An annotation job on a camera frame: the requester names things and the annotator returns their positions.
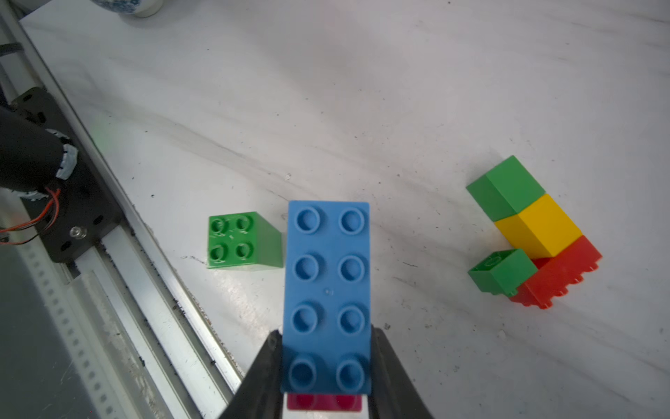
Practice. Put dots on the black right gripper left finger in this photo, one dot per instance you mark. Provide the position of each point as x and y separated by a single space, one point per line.
259 394

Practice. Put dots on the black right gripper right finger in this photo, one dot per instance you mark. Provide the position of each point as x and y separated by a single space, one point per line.
393 394

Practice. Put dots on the magenta lego brick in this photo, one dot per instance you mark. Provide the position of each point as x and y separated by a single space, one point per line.
328 403

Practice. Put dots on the blue lego brick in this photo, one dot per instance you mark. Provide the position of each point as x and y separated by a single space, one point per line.
327 327

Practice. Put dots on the green lego brick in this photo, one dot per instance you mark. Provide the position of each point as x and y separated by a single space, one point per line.
503 272
505 190
243 241

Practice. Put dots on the red lego brick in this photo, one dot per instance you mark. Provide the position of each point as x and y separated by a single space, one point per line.
554 275

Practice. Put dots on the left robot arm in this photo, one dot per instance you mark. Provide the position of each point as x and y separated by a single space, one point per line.
33 157

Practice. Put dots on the blue patterned ceramic plate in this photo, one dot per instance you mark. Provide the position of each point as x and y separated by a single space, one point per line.
135 8

